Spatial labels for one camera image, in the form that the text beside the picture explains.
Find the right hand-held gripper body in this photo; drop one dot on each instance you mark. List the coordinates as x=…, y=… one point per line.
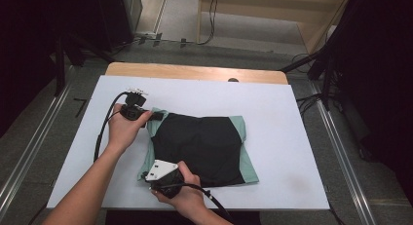
x=165, y=173

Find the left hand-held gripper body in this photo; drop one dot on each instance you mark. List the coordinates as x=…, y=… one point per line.
x=132, y=111

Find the black and green shirt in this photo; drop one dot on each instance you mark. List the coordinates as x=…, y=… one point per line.
x=201, y=143

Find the person's left hand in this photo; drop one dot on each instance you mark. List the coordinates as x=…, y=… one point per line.
x=123, y=131

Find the person's right hand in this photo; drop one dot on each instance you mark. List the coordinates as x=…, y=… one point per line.
x=191, y=199

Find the wooden table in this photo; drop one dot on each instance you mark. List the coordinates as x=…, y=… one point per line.
x=178, y=70

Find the black metal stand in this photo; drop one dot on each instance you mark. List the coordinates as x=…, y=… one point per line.
x=326, y=72
x=60, y=66

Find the black cabinet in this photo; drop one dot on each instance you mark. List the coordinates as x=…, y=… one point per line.
x=120, y=14

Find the white table cover board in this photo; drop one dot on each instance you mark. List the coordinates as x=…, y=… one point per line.
x=276, y=121

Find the black curtain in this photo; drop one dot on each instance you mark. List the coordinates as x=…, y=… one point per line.
x=383, y=72
x=32, y=40

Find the beige wooden bench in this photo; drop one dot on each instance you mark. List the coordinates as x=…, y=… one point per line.
x=259, y=4

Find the metal floor rail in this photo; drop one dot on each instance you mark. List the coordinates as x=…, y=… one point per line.
x=344, y=160
x=32, y=147

